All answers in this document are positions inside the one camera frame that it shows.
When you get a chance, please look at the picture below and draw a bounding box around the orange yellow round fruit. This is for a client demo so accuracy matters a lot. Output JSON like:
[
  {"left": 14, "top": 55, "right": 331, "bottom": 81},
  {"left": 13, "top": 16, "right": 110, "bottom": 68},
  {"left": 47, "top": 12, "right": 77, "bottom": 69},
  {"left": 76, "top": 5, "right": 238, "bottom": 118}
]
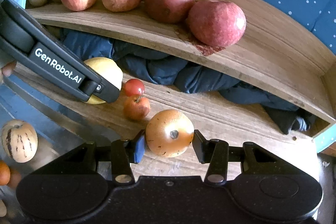
[{"left": 145, "top": 109, "right": 194, "bottom": 157}]

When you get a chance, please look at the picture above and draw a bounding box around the dark blue cloth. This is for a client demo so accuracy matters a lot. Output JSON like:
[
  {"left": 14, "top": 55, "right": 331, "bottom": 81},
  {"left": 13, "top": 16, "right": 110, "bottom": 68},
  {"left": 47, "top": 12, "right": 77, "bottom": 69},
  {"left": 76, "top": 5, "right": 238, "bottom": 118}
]
[{"left": 63, "top": 29, "right": 316, "bottom": 135}]

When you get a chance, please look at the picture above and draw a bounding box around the small orange tangerine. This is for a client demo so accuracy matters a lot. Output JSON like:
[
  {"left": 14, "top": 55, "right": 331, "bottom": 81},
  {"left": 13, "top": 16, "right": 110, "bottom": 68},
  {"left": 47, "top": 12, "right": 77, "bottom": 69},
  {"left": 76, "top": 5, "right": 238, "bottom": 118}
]
[{"left": 0, "top": 160, "right": 11, "bottom": 186}]

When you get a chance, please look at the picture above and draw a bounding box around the wooden curved shelf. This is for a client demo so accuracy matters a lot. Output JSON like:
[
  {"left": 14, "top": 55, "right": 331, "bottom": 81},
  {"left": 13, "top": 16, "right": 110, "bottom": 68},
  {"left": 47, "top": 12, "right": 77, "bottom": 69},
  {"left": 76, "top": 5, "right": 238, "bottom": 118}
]
[{"left": 29, "top": 0, "right": 335, "bottom": 124}]

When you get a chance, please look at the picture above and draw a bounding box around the yellow lemon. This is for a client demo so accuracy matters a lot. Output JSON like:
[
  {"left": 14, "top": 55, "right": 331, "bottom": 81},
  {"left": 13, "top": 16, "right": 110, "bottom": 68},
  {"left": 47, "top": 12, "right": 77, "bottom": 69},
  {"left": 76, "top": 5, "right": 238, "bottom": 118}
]
[{"left": 84, "top": 57, "right": 123, "bottom": 105}]

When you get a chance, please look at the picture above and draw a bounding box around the person hand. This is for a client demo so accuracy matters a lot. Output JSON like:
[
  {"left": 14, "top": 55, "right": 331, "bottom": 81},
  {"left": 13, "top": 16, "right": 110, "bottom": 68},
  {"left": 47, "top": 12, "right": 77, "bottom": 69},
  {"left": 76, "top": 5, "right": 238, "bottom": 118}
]
[{"left": 0, "top": 61, "right": 17, "bottom": 84}]

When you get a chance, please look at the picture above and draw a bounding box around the small brown longan left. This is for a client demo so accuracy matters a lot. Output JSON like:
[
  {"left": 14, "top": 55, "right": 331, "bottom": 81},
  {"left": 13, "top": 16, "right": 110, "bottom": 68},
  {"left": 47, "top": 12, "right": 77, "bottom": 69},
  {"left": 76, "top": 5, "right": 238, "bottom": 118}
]
[{"left": 0, "top": 200, "right": 7, "bottom": 218}]

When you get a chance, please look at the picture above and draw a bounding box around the steel metal tray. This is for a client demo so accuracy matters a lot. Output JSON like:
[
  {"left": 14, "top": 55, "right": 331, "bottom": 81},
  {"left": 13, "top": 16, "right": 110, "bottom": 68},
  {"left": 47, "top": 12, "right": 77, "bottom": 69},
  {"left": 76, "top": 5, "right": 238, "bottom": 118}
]
[{"left": 0, "top": 77, "right": 121, "bottom": 224}]

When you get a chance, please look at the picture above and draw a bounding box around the striped cream pepino melon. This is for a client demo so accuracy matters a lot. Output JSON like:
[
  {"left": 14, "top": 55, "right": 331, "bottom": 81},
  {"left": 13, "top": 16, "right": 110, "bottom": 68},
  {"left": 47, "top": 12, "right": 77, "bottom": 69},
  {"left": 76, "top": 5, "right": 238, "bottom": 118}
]
[{"left": 1, "top": 119, "right": 38, "bottom": 163}]

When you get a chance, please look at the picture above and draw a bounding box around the small orange persimmon fruit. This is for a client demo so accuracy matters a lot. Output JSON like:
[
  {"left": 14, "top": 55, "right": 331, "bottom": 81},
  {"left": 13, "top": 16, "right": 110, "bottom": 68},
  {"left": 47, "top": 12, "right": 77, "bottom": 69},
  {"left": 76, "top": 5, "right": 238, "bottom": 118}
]
[{"left": 123, "top": 95, "right": 151, "bottom": 121}]

